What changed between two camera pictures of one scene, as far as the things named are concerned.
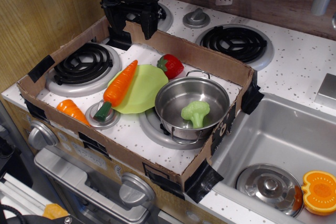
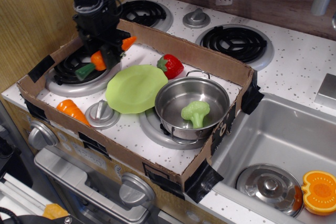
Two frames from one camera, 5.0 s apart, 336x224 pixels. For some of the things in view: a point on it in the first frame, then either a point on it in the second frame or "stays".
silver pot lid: [273, 185] stays
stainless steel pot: [191, 106] stays
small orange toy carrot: [70, 107] stays
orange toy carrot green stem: [101, 114] -> [97, 61]
